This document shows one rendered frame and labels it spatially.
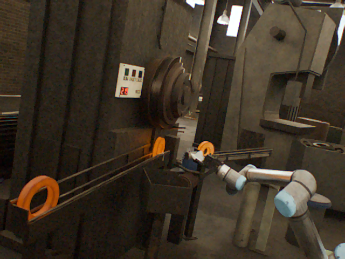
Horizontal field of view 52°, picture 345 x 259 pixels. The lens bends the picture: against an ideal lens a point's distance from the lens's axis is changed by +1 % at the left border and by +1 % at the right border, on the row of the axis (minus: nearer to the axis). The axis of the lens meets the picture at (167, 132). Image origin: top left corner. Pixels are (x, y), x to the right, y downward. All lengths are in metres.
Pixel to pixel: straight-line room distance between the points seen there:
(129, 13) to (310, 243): 1.49
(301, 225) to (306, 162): 2.26
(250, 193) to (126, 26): 1.59
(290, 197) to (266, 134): 3.05
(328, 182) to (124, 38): 2.95
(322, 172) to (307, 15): 1.91
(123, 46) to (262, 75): 3.17
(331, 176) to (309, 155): 0.33
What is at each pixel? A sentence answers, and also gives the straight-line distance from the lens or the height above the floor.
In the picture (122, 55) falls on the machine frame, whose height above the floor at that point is 1.28.
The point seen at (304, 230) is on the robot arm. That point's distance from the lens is 1.91.
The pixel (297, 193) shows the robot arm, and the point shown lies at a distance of 1.80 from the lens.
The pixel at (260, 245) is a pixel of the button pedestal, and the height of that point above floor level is 0.05.
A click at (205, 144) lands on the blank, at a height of 0.76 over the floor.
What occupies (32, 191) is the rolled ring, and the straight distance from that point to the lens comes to 1.37.
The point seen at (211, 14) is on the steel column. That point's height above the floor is 3.22.
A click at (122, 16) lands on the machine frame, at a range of 1.92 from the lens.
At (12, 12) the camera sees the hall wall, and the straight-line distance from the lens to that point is 9.48.
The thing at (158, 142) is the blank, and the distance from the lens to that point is 2.26.
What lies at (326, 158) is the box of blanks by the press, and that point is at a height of 0.65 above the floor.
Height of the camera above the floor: 1.22
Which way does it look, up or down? 9 degrees down
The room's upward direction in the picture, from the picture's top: 10 degrees clockwise
